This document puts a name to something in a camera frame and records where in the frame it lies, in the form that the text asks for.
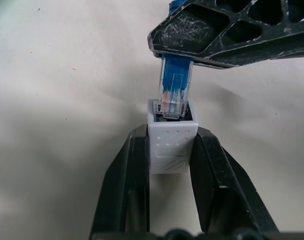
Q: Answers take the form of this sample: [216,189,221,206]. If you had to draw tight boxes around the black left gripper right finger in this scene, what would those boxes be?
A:
[188,126,280,235]

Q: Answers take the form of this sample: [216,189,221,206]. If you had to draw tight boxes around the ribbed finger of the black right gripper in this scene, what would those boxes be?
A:
[147,0,304,64]
[154,51,304,70]

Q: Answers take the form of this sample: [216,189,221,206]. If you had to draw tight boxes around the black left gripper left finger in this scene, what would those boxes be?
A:
[89,124,153,237]

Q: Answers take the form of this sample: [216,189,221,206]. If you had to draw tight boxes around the blue network cable clear plug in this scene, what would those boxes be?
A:
[153,0,194,120]

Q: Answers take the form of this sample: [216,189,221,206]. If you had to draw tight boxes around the white network coupler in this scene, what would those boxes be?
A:
[146,98,200,175]

